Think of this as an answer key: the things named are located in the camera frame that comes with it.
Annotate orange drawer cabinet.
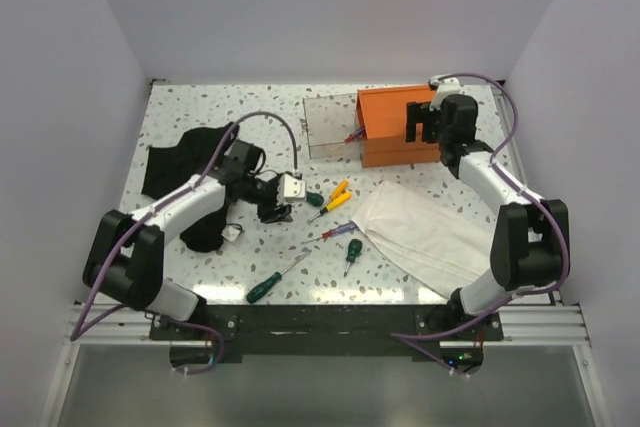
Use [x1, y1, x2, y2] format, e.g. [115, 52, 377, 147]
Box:
[356, 85, 440, 168]

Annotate stubby green screwdriver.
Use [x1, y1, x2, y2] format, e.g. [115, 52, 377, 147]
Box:
[343, 239, 363, 277]
[305, 191, 324, 208]

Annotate orange handled screwdriver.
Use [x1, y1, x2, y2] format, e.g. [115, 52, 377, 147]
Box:
[322, 180, 350, 208]

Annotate yellow handled screwdriver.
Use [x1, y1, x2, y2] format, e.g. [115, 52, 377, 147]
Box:
[307, 192, 352, 223]

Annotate red blue clear screwdriver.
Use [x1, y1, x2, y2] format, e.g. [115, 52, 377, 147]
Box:
[306, 222, 357, 243]

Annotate clear drawer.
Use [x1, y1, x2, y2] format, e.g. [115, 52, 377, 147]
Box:
[303, 93, 364, 160]

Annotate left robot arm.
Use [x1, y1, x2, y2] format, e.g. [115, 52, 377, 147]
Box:
[82, 140, 306, 339]

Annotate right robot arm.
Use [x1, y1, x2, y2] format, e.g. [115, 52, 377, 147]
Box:
[405, 94, 570, 340]

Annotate long green screwdriver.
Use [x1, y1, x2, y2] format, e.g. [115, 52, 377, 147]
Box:
[245, 250, 311, 304]

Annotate black cloth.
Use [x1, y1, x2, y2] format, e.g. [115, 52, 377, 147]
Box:
[133, 125, 239, 253]

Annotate white folded towel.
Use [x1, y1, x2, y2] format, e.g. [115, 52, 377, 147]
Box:
[351, 181, 492, 297]

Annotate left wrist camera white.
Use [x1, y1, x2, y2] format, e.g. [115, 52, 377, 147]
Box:
[277, 173, 307, 203]

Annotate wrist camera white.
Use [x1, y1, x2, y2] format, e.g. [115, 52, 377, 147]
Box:
[428, 74, 461, 110]
[277, 173, 307, 203]

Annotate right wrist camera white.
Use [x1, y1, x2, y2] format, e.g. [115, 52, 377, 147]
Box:
[428, 74, 461, 110]

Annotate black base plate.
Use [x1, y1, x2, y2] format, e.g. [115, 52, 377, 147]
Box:
[149, 305, 504, 368]

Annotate aluminium frame rail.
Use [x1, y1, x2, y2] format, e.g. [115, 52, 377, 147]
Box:
[64, 304, 151, 346]

